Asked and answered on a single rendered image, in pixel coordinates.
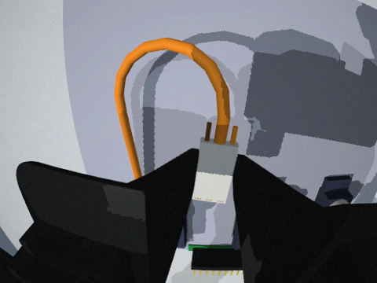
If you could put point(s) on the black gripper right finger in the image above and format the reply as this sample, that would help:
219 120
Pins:
285 236

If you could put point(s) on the black pin header strip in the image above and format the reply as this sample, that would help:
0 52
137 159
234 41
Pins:
215 257

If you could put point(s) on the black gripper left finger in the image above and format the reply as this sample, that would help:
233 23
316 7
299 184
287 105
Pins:
144 217

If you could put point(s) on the grey rectangular platform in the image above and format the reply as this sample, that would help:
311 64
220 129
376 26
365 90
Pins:
302 79

